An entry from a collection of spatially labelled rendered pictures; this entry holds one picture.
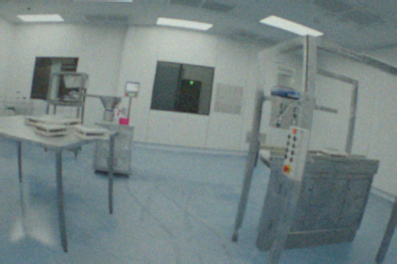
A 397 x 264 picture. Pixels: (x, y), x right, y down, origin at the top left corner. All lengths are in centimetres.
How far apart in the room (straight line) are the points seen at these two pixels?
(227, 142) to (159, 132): 161
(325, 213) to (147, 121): 530
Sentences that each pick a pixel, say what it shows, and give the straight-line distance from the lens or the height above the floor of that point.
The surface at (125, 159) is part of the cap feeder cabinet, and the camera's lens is 441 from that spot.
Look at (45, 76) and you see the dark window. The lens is 752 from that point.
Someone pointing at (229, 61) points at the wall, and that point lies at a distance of 755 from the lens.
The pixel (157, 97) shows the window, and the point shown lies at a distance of 717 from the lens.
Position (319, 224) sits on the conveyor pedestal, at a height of 26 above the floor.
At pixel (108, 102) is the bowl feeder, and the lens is 449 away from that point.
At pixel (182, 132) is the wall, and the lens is 731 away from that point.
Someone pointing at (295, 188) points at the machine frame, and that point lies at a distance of 168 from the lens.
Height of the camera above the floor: 124
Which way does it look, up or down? 6 degrees down
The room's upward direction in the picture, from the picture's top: 7 degrees clockwise
